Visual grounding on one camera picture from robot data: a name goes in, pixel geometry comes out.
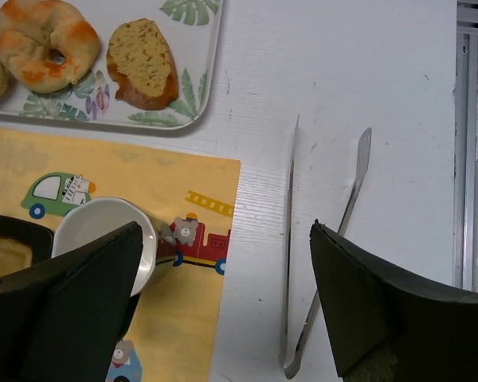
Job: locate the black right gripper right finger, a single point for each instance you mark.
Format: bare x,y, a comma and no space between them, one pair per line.
388,324

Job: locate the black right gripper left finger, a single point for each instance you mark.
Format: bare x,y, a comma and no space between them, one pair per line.
60,320

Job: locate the silver metal tongs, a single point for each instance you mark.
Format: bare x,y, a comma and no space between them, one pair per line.
291,368

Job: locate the sliced bread piece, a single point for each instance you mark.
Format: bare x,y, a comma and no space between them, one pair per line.
140,61

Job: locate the twisted orange-white bread roll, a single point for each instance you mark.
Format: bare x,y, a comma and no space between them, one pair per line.
46,45

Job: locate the black square plate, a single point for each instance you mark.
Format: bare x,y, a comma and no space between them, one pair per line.
22,244

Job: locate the dark green mug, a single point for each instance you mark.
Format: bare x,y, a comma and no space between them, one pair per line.
105,214

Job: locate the yellow vehicle-print placemat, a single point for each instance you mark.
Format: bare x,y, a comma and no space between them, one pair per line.
171,336

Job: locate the aluminium table frame rail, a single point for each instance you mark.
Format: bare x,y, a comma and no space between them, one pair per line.
465,230

